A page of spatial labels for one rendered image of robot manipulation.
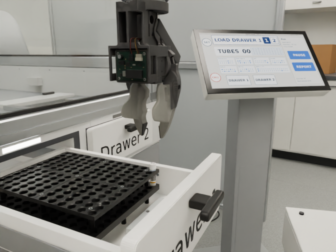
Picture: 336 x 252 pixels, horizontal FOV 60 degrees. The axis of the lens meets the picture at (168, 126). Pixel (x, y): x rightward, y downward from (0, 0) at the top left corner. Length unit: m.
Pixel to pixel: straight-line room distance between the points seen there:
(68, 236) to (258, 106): 1.04
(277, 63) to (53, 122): 0.92
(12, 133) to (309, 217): 0.53
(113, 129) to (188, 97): 1.38
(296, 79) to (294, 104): 1.93
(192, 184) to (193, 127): 1.72
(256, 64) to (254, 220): 0.72
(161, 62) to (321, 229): 0.36
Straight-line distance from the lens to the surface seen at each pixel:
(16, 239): 0.46
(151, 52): 0.42
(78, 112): 0.70
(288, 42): 1.39
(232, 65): 1.18
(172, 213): 0.36
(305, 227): 0.53
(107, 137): 0.76
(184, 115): 2.14
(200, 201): 0.40
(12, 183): 0.54
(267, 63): 1.25
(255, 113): 1.29
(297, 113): 3.20
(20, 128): 0.60
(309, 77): 1.31
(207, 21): 2.03
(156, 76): 0.43
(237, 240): 1.51
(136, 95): 0.50
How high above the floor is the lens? 1.10
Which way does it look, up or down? 14 degrees down
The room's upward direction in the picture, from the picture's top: straight up
